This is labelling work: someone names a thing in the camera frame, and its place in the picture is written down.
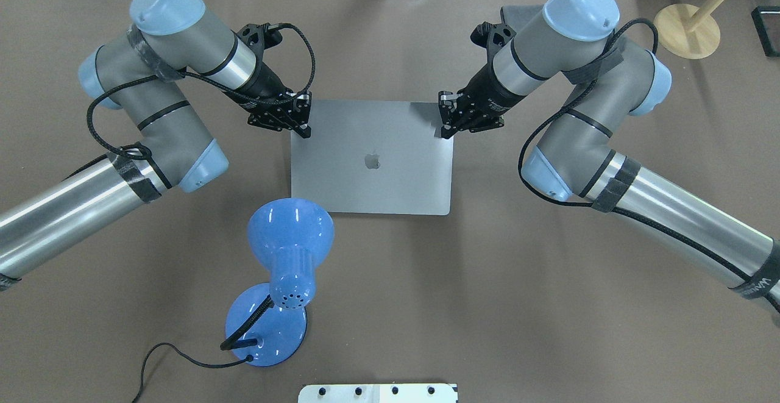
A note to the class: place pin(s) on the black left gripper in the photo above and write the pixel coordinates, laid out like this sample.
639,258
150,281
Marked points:
263,88

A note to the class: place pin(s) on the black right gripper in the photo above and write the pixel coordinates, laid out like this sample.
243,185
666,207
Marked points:
485,89

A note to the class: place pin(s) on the grey laptop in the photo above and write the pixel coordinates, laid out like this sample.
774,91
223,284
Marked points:
382,157

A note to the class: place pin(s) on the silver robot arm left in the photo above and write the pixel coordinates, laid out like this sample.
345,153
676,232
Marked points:
152,137

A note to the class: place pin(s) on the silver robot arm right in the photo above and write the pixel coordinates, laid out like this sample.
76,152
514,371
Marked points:
567,160

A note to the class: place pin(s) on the folded grey cloth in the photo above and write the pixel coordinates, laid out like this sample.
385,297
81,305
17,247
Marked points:
516,16

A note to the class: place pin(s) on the blue desk lamp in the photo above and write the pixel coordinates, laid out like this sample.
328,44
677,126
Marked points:
267,323

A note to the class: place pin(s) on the wooden mug tree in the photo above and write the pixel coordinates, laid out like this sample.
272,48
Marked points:
689,31

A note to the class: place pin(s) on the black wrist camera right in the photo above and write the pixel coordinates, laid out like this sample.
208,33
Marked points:
492,37

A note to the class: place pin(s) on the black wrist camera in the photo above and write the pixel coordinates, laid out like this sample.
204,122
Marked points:
260,37
492,37

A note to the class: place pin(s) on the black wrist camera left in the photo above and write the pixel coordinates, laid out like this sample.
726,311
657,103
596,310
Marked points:
260,37

